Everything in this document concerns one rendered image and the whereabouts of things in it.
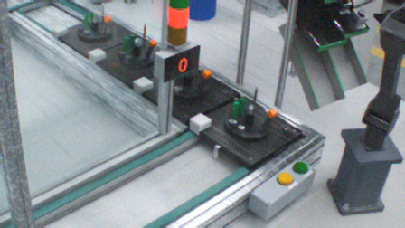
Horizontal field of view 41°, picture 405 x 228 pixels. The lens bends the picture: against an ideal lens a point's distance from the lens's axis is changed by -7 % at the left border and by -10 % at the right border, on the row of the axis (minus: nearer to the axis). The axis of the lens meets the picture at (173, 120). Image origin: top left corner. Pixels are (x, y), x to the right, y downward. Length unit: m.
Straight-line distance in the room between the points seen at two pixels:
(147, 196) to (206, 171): 0.19
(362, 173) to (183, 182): 0.49
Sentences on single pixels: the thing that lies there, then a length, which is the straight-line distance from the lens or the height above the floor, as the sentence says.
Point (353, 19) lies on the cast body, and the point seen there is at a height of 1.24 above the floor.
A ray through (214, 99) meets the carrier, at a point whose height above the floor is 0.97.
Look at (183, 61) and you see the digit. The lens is 1.47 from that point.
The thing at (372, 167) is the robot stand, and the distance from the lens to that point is 1.54.
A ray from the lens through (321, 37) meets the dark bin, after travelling 1.73.
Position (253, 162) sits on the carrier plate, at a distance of 1.56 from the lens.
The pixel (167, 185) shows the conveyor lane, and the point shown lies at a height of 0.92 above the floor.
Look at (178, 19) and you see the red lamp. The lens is 1.41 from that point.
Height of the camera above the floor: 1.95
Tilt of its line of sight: 36 degrees down
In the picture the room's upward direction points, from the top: 4 degrees clockwise
